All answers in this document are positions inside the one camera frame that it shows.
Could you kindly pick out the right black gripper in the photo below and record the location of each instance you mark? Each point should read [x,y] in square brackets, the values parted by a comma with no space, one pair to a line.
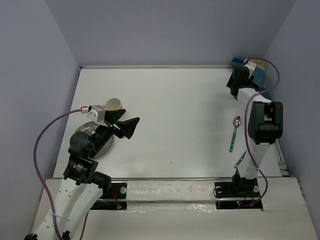
[250,81]

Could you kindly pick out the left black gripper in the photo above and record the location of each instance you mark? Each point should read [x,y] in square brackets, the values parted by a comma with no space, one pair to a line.
[127,127]

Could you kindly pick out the pink ceramic mug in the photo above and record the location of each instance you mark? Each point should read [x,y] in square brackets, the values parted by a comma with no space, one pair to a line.
[113,104]

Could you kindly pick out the blue yellow checked placemat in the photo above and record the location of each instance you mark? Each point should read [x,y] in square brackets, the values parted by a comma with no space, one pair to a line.
[259,74]

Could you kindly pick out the grey reindeer plate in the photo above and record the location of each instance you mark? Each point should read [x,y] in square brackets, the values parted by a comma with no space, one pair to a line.
[90,128]

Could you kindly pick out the teal handled metal spoon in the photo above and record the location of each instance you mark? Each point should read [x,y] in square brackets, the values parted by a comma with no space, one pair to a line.
[236,123]

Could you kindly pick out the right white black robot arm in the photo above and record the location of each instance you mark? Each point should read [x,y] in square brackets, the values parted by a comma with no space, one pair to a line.
[263,125]

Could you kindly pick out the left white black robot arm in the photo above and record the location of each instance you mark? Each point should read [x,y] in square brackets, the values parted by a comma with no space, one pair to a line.
[82,185]

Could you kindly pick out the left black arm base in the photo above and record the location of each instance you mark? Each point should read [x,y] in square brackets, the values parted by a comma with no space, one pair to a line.
[114,199]

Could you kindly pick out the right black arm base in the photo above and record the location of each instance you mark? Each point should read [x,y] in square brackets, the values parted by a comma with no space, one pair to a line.
[229,197]

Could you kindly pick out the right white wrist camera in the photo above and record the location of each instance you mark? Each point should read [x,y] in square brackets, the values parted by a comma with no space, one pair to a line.
[251,66]

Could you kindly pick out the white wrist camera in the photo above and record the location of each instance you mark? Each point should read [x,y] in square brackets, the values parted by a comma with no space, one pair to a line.
[97,114]
[251,66]

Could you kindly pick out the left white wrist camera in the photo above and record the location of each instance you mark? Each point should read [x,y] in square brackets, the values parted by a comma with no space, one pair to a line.
[97,114]

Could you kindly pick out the teal handled metal fork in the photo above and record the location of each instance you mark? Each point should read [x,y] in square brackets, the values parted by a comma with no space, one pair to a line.
[240,160]

